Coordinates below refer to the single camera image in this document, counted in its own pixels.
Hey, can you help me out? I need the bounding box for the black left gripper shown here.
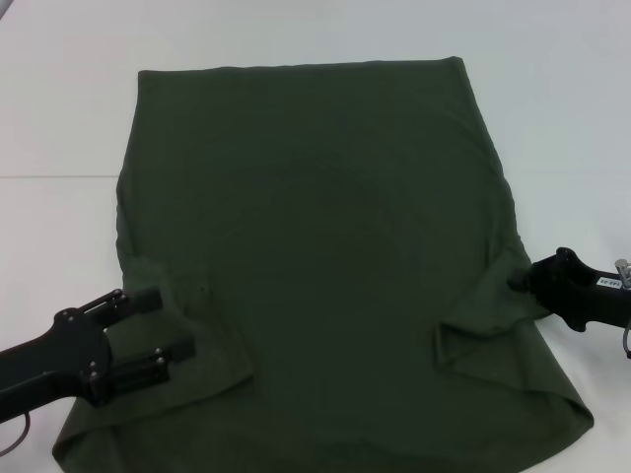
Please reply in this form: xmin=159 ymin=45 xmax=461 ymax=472
xmin=0 ymin=288 xmax=197 ymax=421

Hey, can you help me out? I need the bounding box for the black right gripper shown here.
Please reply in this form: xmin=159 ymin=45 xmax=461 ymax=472
xmin=507 ymin=247 xmax=631 ymax=334

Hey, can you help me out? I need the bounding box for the dark green t-shirt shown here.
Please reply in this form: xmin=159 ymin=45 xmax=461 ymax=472
xmin=51 ymin=56 xmax=596 ymax=473

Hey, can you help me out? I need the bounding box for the right gripper cable with plug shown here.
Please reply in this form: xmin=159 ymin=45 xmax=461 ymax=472
xmin=613 ymin=258 xmax=631 ymax=361

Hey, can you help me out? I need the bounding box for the gripper cable with plug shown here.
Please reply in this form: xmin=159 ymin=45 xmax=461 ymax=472
xmin=0 ymin=426 xmax=32 ymax=457
xmin=613 ymin=258 xmax=631 ymax=361

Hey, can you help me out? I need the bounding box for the left gripper cable with plug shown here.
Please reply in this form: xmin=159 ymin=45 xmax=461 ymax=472
xmin=0 ymin=426 xmax=32 ymax=457

